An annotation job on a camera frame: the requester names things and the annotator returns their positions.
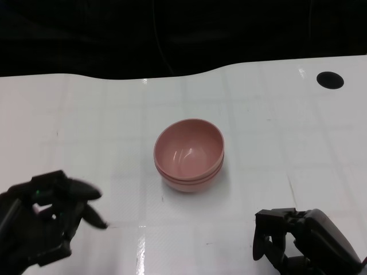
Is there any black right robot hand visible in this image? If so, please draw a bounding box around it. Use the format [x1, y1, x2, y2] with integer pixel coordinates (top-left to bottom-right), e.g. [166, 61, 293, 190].
[252, 207, 362, 275]

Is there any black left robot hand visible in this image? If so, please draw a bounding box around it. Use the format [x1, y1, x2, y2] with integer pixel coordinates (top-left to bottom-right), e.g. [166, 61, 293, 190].
[0, 170, 110, 275]

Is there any pink plastic bowl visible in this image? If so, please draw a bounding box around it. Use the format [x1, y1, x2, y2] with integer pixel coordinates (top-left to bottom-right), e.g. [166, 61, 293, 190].
[160, 167, 223, 194]
[153, 118, 225, 179]
[156, 156, 224, 183]

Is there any black round table grommet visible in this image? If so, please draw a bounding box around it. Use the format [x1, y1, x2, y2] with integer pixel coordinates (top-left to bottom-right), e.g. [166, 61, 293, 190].
[316, 71, 345, 90]

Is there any black backdrop curtain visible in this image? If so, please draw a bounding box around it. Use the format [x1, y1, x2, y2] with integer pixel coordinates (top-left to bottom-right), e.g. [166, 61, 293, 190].
[0, 0, 367, 80]

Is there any thin hanging background cable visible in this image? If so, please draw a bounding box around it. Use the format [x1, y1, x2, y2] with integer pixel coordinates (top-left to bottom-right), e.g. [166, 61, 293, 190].
[153, 0, 175, 77]

